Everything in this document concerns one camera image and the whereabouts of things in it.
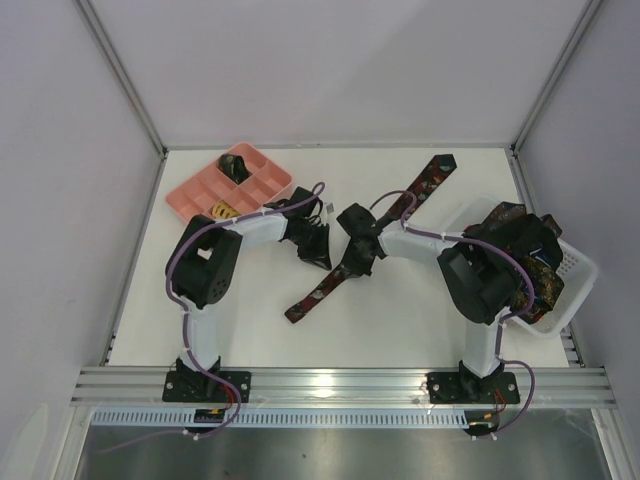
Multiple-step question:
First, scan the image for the dark red patterned tie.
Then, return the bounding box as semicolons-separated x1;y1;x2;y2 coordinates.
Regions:
284;154;457;324

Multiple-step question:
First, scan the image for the rolled black yellow tie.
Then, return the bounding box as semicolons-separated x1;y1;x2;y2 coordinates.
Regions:
218;153;251;185

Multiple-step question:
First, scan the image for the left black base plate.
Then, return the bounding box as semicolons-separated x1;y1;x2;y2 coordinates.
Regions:
162;369;252;403

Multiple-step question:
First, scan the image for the left aluminium frame post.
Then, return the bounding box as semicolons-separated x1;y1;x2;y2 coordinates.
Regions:
71;0;167;161

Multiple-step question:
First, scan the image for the aluminium front rail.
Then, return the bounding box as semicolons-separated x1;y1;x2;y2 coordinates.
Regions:
71;366;617;409

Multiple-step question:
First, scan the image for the pink compartment organizer tray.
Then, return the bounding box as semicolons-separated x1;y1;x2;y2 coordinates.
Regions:
165;142;293;223

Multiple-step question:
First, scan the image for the rolled yellow patterned tie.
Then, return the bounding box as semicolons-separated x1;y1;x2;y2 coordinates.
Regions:
210;200;240;220

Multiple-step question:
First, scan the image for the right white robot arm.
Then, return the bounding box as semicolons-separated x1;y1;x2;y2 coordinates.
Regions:
337;203;525;404

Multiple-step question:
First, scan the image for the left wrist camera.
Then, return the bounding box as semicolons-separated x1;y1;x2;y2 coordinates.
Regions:
320;202;336;224

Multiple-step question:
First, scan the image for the pile of dark ties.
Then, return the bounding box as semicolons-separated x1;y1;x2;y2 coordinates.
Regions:
464;202;564;325

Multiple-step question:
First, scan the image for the white plastic basket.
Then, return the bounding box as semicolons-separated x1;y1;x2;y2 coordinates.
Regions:
436;195;598;338

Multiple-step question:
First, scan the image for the aluminium frame post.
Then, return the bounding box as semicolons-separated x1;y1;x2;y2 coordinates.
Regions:
511;0;606;156
71;0;167;161

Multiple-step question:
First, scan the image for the right aluminium frame post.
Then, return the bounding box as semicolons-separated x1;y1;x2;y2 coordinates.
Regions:
511;0;606;156

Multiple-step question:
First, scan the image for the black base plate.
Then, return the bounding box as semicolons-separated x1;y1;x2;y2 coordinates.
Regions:
162;369;252;403
426;370;521;405

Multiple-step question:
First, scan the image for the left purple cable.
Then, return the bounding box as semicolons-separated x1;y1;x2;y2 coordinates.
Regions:
94;181;328;454

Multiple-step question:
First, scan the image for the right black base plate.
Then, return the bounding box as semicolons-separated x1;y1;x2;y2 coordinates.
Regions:
426;370;521;405

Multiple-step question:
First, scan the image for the white slotted cable duct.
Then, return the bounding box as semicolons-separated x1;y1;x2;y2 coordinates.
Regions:
92;407;469;429

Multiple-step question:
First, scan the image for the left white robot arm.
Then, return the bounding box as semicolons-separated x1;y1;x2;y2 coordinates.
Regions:
162;182;332;406

